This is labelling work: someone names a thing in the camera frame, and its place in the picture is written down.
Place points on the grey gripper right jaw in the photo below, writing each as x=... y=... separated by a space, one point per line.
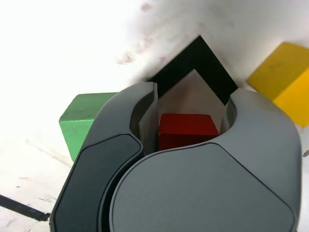
x=205 y=188

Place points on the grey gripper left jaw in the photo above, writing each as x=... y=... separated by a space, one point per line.
x=91 y=174

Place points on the green cube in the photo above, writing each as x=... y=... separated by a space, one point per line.
x=74 y=116

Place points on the red cube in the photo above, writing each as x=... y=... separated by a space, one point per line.
x=183 y=130

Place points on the yellow cube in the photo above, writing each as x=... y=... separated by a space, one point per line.
x=285 y=79

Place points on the black tape square outline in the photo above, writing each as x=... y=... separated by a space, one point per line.
x=200 y=55

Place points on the black tape strip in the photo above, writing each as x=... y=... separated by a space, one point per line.
x=24 y=207

